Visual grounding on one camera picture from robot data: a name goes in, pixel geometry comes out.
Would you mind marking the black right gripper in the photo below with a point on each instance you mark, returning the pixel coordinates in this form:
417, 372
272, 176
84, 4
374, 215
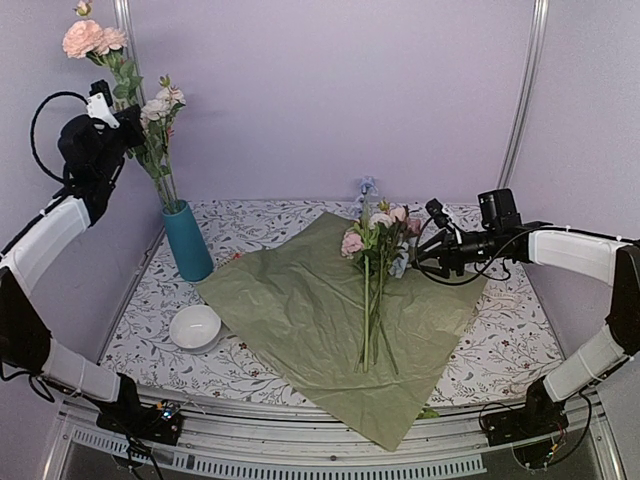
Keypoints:
450, 256

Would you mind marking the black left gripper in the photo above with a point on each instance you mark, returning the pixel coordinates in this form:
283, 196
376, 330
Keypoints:
131, 117

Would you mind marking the white flower stem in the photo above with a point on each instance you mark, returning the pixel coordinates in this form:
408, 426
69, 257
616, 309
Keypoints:
157, 118

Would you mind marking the beige printed ribbon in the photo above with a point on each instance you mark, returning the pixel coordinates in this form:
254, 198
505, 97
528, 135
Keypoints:
505, 298

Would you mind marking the pink flower stem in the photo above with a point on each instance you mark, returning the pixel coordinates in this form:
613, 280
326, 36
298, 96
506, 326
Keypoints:
106, 47
152, 162

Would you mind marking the green tissue paper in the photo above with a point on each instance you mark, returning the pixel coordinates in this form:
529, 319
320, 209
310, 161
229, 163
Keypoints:
300, 309

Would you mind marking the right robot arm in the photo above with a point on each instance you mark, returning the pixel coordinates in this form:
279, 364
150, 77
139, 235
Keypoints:
588, 282

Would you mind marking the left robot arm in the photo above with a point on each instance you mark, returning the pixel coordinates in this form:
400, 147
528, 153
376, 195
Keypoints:
93, 146

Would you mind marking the bunch of mixed flowers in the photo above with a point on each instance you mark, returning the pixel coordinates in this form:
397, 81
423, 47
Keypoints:
396, 233

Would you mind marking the teal cylindrical vase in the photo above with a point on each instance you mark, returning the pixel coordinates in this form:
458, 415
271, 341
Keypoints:
187, 243

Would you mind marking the blue flower stem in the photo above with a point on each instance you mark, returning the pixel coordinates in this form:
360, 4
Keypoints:
368, 190

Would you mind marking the floral patterned table mat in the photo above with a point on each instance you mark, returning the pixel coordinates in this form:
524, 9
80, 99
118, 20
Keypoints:
498, 356

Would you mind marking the white bowl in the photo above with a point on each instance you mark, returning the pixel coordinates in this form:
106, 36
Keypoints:
195, 329

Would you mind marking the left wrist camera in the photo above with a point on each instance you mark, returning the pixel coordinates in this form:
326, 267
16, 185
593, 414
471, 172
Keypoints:
99, 104

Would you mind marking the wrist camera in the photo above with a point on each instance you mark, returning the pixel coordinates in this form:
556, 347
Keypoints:
99, 104
437, 213

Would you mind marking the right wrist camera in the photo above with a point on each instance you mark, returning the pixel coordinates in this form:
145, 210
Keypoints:
437, 213

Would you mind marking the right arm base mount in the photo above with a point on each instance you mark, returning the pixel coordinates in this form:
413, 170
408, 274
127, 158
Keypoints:
525, 427

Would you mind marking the aluminium front rail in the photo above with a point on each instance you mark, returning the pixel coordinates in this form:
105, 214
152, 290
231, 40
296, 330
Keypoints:
228, 439

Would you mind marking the right aluminium frame post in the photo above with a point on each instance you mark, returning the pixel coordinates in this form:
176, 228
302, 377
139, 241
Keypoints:
532, 59

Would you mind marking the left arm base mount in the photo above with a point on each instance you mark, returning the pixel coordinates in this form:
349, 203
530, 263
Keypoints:
159, 423

